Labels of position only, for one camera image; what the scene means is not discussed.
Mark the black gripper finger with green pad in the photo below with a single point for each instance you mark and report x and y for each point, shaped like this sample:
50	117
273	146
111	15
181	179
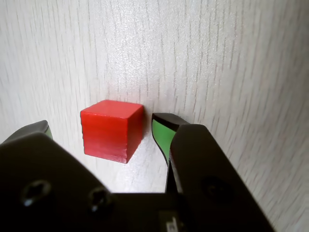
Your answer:
205	164
48	188

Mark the red wooden cube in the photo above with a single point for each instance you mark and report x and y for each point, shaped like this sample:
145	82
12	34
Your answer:
106	133

